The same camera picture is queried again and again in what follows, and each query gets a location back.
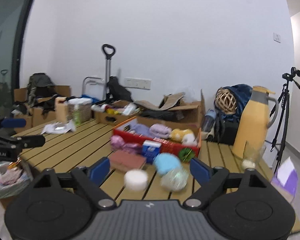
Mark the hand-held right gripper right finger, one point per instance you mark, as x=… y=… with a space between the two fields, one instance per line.
x=198 y=170

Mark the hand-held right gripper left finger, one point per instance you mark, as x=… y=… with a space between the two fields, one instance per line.
x=100 y=167

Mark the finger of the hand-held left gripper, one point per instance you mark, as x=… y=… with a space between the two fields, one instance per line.
x=32 y=141
x=15 y=122

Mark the white plush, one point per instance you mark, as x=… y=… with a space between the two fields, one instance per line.
x=175 y=180

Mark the light blue plush toy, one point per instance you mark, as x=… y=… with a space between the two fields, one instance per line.
x=166 y=163

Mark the pink plush cloth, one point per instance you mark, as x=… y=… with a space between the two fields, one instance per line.
x=125 y=145

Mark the yellow plush toy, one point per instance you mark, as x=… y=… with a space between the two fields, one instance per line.
x=182 y=136

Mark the white round roll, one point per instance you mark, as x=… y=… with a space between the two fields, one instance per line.
x=136 y=180

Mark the red cardboard box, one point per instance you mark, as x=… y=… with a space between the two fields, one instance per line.
x=165 y=143

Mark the blue tissue packet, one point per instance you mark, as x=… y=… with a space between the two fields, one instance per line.
x=151 y=152

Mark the lavender fluffy towel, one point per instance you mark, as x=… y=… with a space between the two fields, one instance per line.
x=160 y=130

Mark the purple knit sock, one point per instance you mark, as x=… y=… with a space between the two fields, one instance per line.
x=143 y=130

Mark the large cardboard box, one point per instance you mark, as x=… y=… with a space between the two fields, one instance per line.
x=40 y=120
x=63 y=91

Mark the white papers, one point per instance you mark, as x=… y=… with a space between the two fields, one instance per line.
x=55 y=128

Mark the reddish brown notebook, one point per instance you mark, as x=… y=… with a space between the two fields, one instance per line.
x=126 y=161

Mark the trash bag with wrappers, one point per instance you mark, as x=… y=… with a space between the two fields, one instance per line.
x=10 y=180

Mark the black clothes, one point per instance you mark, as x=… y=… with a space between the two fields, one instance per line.
x=46 y=105

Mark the beige carton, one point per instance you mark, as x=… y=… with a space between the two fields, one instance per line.
x=62 y=111

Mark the grey backpack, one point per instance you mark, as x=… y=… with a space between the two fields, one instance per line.
x=40 y=85

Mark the black bag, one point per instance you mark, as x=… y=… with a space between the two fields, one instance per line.
x=227 y=132

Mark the brown cardboard tray box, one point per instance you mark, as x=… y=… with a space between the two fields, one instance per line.
x=107 y=118

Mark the blue water bottle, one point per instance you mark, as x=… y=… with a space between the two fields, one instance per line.
x=210 y=121

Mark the green spray bottle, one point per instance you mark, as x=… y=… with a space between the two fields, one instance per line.
x=77 y=117

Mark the open brown cardboard box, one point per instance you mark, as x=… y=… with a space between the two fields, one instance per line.
x=190 y=116

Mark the glass cup with candle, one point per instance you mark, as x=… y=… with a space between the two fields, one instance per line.
x=252 y=160

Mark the clear storage container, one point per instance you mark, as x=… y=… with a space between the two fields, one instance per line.
x=86 y=112

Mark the yellow packet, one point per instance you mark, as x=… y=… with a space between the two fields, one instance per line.
x=110 y=111

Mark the white bottle red cap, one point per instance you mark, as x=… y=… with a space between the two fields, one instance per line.
x=98 y=107

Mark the black jacket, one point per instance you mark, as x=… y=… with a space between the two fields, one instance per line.
x=160 y=115

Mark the yellow thermos jug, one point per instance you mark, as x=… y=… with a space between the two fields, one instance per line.
x=252 y=125

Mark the blue cloth bag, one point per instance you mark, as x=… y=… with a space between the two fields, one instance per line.
x=87 y=96

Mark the rattan ball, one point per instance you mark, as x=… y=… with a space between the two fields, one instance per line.
x=226 y=101

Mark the black hand cart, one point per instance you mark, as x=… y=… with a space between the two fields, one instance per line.
x=115 y=90

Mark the dark glass door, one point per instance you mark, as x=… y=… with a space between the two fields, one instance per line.
x=5 y=42

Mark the purple tissue box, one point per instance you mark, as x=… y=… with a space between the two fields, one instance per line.
x=287 y=180

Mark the white wall socket strip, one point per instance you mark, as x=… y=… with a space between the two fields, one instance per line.
x=137 y=83

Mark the black tripod with camera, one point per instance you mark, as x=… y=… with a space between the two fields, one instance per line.
x=282 y=110

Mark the white light switch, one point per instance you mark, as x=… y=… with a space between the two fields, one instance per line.
x=277 y=37

